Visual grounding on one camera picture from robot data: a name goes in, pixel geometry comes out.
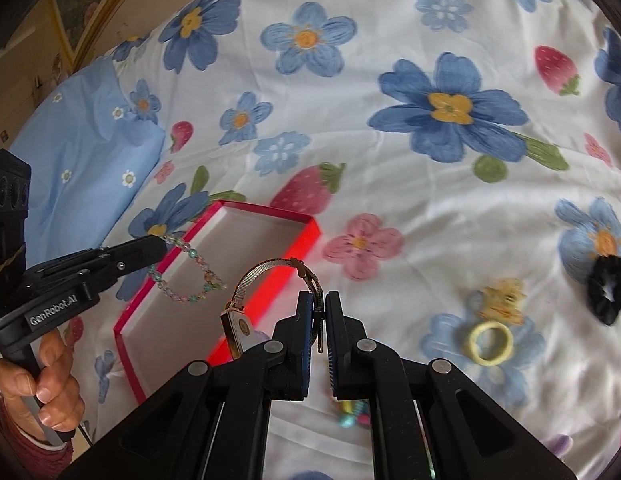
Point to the floral white bedspread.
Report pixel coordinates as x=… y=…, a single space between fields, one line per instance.
x=440 y=145

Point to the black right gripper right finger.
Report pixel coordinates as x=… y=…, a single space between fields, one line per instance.
x=429 y=421

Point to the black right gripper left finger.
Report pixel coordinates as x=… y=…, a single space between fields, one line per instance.
x=209 y=422

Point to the black scrunchie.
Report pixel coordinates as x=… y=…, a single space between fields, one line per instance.
x=603 y=289

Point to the left hand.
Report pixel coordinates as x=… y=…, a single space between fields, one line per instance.
x=52 y=400

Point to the red shallow jewelry box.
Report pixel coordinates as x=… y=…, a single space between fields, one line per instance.
x=157 y=336

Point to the yellow hair claw clip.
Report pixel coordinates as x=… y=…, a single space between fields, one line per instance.
x=501 y=301

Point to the light blue pillow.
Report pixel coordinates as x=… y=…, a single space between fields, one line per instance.
x=90 y=151

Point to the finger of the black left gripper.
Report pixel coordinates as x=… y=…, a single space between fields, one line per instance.
x=136 y=254

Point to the gold wristwatch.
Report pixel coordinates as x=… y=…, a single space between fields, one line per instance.
x=256 y=291

